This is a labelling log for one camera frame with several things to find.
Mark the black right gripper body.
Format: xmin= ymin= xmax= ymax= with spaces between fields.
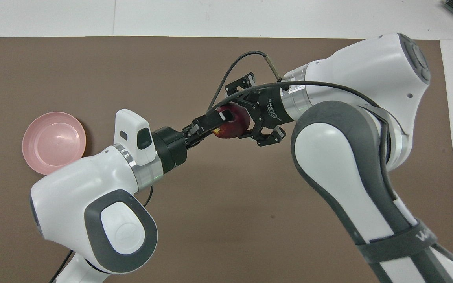
xmin=246 ymin=85 xmax=291 ymax=131

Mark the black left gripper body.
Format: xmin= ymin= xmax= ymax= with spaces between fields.
xmin=151 ymin=125 xmax=202 ymax=174

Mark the dark red apple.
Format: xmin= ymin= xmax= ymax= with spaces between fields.
xmin=213 ymin=103 xmax=251 ymax=139

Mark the pink plate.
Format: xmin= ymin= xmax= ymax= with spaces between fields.
xmin=22 ymin=112 xmax=87 ymax=175

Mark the brown table mat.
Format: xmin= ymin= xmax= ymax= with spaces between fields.
xmin=0 ymin=36 xmax=453 ymax=283

